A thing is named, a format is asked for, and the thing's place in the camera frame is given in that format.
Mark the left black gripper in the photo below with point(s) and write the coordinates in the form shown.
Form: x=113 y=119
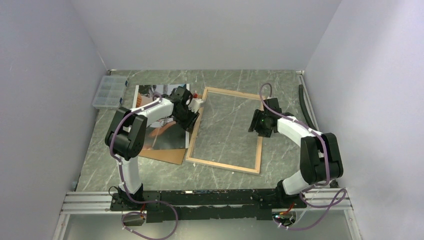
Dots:
x=188 y=125

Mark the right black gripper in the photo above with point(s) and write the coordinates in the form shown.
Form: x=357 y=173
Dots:
x=255 y=125

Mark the wooden picture frame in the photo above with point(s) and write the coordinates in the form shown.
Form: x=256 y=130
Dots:
x=193 y=138

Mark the printed photo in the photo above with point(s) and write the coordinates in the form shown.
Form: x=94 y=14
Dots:
x=162 y=132

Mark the clear glass pane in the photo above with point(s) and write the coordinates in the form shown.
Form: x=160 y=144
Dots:
x=223 y=135

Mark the brown backing board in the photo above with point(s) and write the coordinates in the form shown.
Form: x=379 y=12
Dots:
x=171 y=156

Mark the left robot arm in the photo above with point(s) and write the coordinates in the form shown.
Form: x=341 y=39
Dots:
x=126 y=134

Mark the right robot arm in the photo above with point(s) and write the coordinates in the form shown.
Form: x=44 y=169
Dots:
x=320 y=160

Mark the clear plastic organizer box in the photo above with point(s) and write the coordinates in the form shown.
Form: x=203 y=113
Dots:
x=110 y=92

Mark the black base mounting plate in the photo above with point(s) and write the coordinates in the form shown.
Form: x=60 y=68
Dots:
x=185 y=205

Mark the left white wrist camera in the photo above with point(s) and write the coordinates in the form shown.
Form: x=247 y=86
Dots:
x=196 y=103

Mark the aluminium rail frame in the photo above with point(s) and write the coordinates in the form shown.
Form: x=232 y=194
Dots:
x=87 y=216

